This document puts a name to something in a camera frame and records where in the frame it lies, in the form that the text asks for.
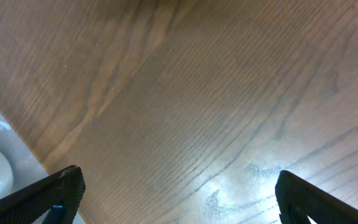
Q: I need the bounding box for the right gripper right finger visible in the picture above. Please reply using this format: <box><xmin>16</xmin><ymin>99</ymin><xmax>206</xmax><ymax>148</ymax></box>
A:
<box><xmin>275</xmin><ymin>170</ymin><xmax>358</xmax><ymax>224</ymax></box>

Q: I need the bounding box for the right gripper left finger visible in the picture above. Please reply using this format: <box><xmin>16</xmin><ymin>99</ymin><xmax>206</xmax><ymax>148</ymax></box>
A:
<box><xmin>0</xmin><ymin>165</ymin><xmax>86</xmax><ymax>224</ymax></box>

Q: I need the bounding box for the clear plastic container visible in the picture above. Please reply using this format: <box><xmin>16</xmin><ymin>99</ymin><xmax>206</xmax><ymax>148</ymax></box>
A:
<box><xmin>0</xmin><ymin>113</ymin><xmax>84</xmax><ymax>223</ymax></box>

